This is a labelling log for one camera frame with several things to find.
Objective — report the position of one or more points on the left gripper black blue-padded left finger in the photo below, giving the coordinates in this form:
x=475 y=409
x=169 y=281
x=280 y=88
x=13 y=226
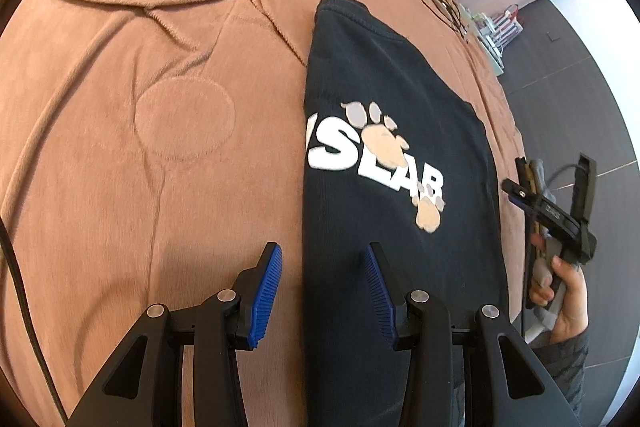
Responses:
x=140 y=383

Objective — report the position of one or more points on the person's right hand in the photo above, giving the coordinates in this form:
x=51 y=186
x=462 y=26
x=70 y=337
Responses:
x=559 y=285

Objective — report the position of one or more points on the black bear print t-shirt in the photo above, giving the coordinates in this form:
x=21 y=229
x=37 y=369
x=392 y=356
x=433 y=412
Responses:
x=394 y=157

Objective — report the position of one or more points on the orange-brown bed blanket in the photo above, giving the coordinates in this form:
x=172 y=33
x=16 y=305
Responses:
x=151 y=148

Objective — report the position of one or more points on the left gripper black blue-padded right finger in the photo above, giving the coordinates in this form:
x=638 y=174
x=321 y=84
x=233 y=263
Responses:
x=504 y=382

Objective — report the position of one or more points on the cream bedside nightstand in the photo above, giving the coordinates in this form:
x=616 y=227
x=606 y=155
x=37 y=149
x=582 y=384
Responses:
x=483 y=28

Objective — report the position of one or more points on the red white striped gift bag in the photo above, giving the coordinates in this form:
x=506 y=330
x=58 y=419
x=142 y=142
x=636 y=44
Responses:
x=507 y=26

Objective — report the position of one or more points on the dark grey sleeve forearm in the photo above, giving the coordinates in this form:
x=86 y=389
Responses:
x=566 y=363

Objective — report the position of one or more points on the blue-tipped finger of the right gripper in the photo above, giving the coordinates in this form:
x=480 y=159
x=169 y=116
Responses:
x=520 y=196

